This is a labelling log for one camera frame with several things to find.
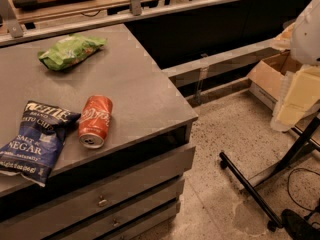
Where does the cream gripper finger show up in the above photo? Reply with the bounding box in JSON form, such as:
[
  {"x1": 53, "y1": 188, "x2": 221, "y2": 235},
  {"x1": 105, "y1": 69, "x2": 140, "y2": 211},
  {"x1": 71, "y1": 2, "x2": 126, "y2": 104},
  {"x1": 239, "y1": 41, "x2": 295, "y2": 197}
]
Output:
[{"x1": 270, "y1": 65, "x2": 320, "y2": 132}]

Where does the red coke can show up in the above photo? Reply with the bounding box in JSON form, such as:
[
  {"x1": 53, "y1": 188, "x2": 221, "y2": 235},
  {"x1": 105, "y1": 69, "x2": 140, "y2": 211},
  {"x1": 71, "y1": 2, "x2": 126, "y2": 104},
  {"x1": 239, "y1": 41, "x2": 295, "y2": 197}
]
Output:
[{"x1": 78, "y1": 95, "x2": 113, "y2": 149}]

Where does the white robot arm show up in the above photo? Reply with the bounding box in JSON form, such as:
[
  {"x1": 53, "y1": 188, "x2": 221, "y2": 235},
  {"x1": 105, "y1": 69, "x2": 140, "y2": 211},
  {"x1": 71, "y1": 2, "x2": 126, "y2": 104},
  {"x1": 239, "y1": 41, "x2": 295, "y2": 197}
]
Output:
[{"x1": 270, "y1": 0, "x2": 320, "y2": 132}]

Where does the cardboard box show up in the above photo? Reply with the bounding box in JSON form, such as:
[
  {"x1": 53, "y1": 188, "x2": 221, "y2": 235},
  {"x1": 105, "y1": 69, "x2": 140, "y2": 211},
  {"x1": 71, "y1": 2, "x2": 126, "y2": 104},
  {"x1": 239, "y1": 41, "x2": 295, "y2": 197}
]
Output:
[{"x1": 247, "y1": 51, "x2": 301, "y2": 110}]

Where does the black metal stand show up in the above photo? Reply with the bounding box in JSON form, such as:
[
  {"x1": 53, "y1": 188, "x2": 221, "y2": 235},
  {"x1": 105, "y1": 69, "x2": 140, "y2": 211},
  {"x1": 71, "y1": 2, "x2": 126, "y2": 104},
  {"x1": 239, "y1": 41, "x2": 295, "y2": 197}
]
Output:
[{"x1": 219, "y1": 111, "x2": 320, "y2": 232}]

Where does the grey drawer cabinet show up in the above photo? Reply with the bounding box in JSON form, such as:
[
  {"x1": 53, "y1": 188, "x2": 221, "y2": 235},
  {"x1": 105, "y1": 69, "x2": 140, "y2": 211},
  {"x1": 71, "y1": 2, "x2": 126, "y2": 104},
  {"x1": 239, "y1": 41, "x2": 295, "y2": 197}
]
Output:
[{"x1": 0, "y1": 25, "x2": 197, "y2": 240}]

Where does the metal drawer knob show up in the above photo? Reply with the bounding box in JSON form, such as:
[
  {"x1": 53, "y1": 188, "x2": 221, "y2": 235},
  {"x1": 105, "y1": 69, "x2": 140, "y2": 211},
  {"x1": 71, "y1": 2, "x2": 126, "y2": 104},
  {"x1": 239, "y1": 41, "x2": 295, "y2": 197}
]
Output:
[{"x1": 98, "y1": 196, "x2": 108, "y2": 207}]

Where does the green chip bag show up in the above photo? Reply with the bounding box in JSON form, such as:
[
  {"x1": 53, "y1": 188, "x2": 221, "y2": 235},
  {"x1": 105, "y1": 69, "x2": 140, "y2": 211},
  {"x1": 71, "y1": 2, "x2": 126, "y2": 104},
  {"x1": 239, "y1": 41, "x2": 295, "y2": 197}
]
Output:
[{"x1": 38, "y1": 34, "x2": 106, "y2": 71}]

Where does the blue salt vinegar chip bag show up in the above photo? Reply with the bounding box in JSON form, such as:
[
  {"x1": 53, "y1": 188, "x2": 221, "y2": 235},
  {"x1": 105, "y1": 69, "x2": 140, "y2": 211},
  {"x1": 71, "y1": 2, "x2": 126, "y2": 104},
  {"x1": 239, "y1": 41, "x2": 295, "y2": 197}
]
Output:
[{"x1": 0, "y1": 101, "x2": 80, "y2": 187}]

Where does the black cable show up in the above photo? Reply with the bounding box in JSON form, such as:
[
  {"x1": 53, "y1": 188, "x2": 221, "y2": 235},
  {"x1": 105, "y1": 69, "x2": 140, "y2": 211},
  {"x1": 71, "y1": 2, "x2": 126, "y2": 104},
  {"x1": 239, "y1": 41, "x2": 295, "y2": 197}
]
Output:
[{"x1": 286, "y1": 167, "x2": 320, "y2": 215}]

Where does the metal rail frame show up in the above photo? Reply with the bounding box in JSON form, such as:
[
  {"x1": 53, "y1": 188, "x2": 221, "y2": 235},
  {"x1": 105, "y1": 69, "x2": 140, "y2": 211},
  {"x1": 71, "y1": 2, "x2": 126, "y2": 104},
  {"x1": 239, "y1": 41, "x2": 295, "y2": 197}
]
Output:
[{"x1": 0, "y1": 0, "x2": 308, "y2": 48}]

